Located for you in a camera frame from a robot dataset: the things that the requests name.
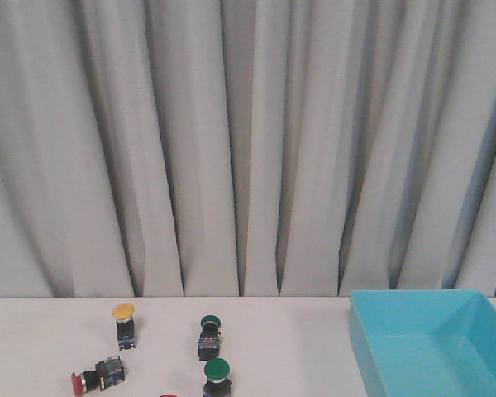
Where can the grey pleated curtain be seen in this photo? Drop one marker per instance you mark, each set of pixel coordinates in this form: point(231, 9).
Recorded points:
point(246, 148)

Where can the light blue plastic box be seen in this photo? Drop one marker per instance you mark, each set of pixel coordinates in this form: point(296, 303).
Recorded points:
point(424, 342)

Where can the rear green push button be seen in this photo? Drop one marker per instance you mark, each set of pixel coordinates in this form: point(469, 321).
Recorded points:
point(210, 338)

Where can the front green push button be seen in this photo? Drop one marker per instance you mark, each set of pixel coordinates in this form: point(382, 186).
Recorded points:
point(218, 384)

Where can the yellow push button switch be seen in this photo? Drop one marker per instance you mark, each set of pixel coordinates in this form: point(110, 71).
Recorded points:
point(123, 315)

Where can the green push button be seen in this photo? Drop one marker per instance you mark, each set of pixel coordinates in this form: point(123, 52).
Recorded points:
point(210, 338)
point(218, 384)

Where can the red push button lying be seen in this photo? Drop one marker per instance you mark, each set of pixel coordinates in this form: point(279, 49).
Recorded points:
point(107, 373)

